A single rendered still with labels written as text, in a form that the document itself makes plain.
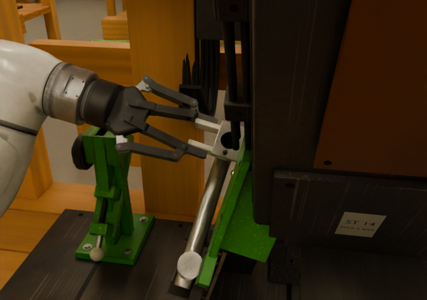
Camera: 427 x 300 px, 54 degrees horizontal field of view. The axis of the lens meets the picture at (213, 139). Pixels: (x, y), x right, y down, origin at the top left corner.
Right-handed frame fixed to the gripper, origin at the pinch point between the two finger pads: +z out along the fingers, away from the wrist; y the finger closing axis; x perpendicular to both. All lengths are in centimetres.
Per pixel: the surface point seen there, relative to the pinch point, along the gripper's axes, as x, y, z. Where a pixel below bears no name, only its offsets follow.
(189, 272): 0.3, -20.0, 2.7
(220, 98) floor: 323, 129, -16
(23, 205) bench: 48, -20, -43
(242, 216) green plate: -6.2, -10.7, 7.2
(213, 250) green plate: -2.8, -16.1, 5.0
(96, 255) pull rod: 22.8, -23.5, -15.3
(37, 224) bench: 42, -23, -36
